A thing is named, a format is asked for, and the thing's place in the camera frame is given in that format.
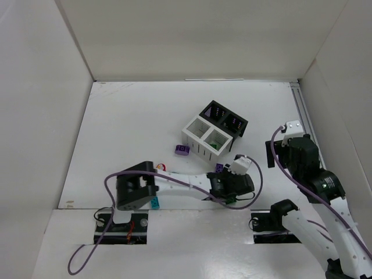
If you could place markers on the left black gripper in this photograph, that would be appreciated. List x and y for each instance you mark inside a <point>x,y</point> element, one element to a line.
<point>242,185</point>

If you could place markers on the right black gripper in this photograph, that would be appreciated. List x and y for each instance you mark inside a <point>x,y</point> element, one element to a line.
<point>270,154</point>

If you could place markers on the green square lego brick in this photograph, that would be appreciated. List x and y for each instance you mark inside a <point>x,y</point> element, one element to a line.
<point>230,200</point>

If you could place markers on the red white flower lego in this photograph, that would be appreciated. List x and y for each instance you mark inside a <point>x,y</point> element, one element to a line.
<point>161,166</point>

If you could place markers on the teal rectangular lego brick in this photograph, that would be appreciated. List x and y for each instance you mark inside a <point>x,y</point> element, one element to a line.
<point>154,203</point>

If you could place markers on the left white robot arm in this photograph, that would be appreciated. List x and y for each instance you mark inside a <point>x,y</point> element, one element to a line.
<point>144,187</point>

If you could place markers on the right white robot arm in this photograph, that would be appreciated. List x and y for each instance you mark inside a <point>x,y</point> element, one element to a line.
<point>343,256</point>

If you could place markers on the purple rectangular lego brick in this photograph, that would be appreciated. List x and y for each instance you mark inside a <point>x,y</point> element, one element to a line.
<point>219,168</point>

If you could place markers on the white double bin container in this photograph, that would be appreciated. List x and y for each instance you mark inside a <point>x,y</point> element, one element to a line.
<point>198,134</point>

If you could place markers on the black double bin container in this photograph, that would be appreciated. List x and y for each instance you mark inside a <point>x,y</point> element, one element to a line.
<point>224,119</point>

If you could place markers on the purple round lego brick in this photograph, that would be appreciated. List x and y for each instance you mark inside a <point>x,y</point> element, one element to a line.
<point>182,150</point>

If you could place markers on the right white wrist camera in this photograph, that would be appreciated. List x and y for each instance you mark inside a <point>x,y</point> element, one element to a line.
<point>292,129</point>

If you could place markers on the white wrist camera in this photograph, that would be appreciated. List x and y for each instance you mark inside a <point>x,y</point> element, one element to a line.
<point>240,165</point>
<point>292,129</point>

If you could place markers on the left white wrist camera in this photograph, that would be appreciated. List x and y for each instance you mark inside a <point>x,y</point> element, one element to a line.
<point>240,165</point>

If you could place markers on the aluminium rail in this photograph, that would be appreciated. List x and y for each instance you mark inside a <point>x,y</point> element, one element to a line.
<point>299,109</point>

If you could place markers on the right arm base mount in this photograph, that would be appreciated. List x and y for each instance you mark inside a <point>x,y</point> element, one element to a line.
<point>267,226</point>

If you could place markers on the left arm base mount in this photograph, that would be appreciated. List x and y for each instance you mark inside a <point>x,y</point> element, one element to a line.
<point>132,232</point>

